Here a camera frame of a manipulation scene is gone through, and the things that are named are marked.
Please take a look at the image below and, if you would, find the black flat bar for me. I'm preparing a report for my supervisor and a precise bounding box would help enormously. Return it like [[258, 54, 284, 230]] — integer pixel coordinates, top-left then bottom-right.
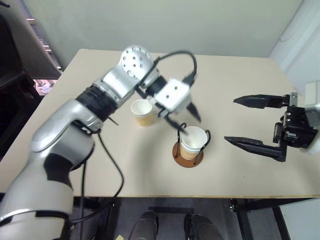
[[148, 206, 195, 215]]

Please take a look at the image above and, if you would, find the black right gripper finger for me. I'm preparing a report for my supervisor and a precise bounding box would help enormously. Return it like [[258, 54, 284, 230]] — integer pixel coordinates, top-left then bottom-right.
[[224, 136, 288, 163], [232, 92, 298, 110]]

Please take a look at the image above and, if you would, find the black metal table frame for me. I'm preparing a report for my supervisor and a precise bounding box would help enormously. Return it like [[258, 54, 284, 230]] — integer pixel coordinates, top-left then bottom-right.
[[72, 196, 320, 240]]

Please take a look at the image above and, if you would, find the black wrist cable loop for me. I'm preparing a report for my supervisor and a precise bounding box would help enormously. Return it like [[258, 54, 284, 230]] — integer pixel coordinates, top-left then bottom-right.
[[134, 50, 198, 94]]

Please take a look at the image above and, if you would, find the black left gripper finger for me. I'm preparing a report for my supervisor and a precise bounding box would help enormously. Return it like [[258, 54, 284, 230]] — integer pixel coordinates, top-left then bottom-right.
[[186, 99, 202, 123], [167, 115, 189, 136]]

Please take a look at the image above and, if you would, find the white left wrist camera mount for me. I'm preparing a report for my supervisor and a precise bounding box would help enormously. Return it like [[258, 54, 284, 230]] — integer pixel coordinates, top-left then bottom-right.
[[153, 78, 192, 115]]

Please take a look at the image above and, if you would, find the thin black hanging cable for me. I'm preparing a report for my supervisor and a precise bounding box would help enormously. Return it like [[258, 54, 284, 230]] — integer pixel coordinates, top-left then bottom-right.
[[79, 157, 87, 240]]

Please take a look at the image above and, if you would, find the dark rounded shape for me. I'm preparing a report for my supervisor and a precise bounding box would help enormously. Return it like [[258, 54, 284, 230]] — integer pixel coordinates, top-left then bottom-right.
[[184, 213, 222, 240], [127, 210, 160, 240]]

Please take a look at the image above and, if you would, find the tan paper cup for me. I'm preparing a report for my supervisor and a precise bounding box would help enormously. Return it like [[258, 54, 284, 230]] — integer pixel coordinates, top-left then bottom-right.
[[179, 141, 204, 161], [130, 99, 154, 128], [180, 125, 209, 152]]

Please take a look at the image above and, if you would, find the white box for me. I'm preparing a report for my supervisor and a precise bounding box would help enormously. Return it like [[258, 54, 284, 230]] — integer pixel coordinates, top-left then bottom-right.
[[278, 198, 320, 240]]

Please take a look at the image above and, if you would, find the long black arm cable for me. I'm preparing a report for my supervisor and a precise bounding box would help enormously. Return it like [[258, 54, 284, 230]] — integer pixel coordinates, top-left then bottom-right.
[[69, 119, 125, 225]]

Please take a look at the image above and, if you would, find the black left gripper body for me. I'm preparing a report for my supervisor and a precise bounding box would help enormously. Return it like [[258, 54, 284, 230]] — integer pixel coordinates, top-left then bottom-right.
[[149, 97, 176, 124]]

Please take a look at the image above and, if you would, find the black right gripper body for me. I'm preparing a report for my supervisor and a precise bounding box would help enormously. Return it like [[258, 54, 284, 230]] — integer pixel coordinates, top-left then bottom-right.
[[272, 105, 318, 150]]

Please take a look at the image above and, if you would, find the black office chair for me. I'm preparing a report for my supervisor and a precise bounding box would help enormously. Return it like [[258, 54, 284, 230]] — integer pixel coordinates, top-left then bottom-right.
[[0, 9, 45, 163]]

